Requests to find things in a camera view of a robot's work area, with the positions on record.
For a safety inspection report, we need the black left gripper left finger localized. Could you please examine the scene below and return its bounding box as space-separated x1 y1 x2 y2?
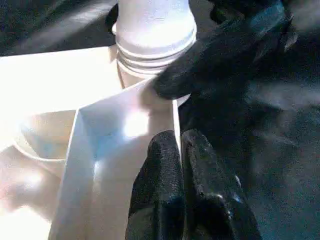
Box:
124 129 187 240

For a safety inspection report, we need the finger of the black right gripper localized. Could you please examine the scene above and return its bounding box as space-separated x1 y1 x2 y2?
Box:
106 2 120 32
151 14 293 100

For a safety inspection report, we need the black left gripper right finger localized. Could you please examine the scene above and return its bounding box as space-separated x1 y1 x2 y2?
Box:
180 128 262 240

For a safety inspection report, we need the white plastic table leg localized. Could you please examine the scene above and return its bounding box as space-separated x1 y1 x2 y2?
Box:
111 0 199 78

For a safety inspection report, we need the white plastic table top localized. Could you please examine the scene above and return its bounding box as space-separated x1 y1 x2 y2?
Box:
0 46 191 240

